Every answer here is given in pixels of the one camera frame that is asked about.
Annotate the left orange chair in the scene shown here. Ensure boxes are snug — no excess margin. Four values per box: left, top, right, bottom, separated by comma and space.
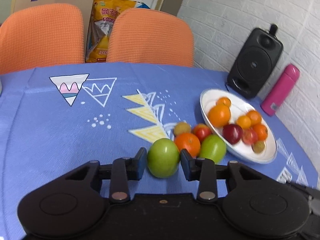
1, 3, 85, 74

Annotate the pink thermos bottle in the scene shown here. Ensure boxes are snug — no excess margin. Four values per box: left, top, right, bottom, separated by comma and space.
260, 64, 300, 116

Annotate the right orange chair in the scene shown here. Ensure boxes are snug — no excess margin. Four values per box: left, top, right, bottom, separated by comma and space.
106, 8, 194, 67

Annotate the green apple fruit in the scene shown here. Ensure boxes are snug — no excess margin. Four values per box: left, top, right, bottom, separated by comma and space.
147, 138, 180, 178

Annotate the red tomato fruit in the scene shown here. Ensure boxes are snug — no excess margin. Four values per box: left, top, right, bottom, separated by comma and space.
192, 124, 212, 143

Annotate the yellow snack bag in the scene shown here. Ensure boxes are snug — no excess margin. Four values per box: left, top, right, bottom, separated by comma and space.
85, 0, 149, 63

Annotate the orange tangerine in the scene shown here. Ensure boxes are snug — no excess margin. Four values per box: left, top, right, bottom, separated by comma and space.
174, 133, 201, 158

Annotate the large orange mandarin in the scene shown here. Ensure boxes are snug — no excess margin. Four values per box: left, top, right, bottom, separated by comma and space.
207, 105, 231, 128

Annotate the blue patterned tablecloth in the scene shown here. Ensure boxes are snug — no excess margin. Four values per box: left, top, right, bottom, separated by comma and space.
1, 63, 316, 239

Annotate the small orange kumquat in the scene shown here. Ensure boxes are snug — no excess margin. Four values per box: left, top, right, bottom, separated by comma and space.
252, 124, 268, 141
236, 115, 252, 129

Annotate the small orange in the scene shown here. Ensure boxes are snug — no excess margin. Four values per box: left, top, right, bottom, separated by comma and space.
246, 110, 262, 126
216, 96, 232, 107

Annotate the yellowish green small fruit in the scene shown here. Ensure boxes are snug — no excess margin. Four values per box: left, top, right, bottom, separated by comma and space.
173, 122, 191, 136

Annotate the black speaker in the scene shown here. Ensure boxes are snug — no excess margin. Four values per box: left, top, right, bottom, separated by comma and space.
227, 24, 283, 99

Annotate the olive brown small fruit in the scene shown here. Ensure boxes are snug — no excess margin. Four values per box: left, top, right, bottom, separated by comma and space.
252, 141, 266, 154

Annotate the orange chair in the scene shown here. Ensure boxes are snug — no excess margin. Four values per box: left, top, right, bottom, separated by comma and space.
1, 3, 85, 74
106, 8, 194, 67

